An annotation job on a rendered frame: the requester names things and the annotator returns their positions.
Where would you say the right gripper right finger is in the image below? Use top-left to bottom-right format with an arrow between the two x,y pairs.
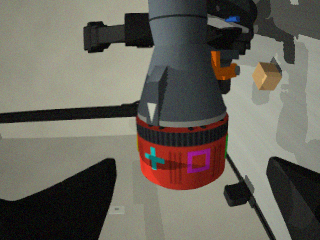
266,157 -> 320,240

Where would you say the tan cube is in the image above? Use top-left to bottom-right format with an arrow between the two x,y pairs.
252,62 -> 282,90

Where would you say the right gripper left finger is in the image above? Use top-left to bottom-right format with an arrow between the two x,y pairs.
0,158 -> 117,240

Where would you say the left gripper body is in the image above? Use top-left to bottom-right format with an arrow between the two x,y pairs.
207,24 -> 231,94

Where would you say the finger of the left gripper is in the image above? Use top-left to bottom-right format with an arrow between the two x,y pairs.
205,27 -> 242,63

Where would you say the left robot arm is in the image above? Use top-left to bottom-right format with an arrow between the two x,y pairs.
83,13 -> 254,55

